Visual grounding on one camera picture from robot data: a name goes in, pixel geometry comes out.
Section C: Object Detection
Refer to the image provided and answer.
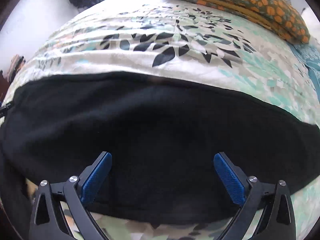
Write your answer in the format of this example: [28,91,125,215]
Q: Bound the black pants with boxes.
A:
[1,72,319,239]

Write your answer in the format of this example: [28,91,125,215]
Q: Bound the teal damask pillow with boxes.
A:
[289,44,319,99]

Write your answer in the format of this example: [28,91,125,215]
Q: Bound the leaf-print bed sheet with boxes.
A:
[4,0,319,239]

